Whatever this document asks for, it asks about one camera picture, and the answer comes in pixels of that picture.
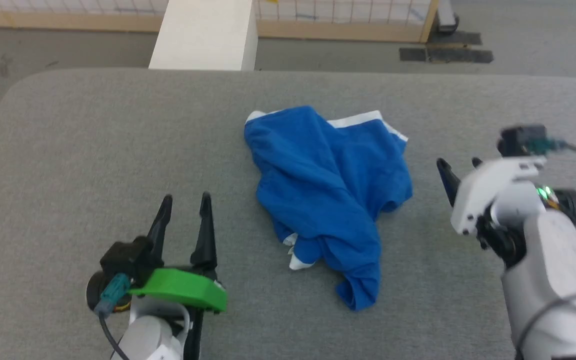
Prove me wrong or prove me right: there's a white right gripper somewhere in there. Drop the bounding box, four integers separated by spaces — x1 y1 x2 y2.
436 156 548 237

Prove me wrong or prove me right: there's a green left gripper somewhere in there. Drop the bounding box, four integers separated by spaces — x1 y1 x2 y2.
128 191 228 315

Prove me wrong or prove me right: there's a blue garment with white trim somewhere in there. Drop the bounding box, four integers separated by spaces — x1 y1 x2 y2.
243 105 414 312

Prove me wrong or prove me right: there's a long black floor mat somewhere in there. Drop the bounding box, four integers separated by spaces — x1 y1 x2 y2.
399 47 494 65

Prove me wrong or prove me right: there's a grey wheeled base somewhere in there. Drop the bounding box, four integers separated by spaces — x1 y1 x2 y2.
436 0 461 35

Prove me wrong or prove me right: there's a white square pillar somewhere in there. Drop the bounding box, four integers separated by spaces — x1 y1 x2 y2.
148 0 259 72

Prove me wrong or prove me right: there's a right camera cable teal plug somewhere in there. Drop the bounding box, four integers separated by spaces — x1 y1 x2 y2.
527 138 576 167

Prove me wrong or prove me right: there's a camera cable teal plug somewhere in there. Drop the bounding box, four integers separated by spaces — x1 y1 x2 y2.
527 138 576 167
93 273 132 360

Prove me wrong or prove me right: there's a left camera cable teal plug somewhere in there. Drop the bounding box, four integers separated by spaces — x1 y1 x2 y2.
93 273 132 360

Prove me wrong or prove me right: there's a wooden framed wire mesh fence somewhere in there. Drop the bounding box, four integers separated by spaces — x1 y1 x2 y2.
0 0 440 44

